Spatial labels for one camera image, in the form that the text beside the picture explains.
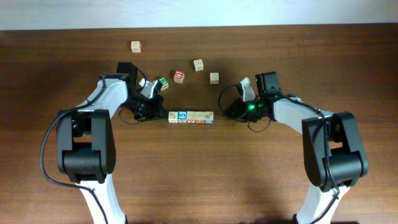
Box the blue K wooden block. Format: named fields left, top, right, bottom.
left=204, top=111, right=214, bottom=124

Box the ice cream wooden block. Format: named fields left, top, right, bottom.
left=187, top=111, right=196, bottom=123

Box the plain wooden block row end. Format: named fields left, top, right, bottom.
left=168, top=111, right=178, bottom=123

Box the red U wooden block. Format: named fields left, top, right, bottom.
left=173, top=70, right=185, bottom=83

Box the green R wooden block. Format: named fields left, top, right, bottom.
left=193, top=59, right=204, bottom=72

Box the plain wooden block far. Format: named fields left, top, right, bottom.
left=131, top=41, right=142, bottom=53

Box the green N wooden block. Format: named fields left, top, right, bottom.
left=210, top=73, right=220, bottom=85

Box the red I wooden block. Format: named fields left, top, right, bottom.
left=195, top=111, right=205, bottom=124

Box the green B wooden block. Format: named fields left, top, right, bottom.
left=159, top=77, right=169, bottom=91

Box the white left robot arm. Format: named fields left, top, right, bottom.
left=56, top=62, right=166, bottom=223

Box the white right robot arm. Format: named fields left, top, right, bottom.
left=221, top=72, right=368, bottom=223

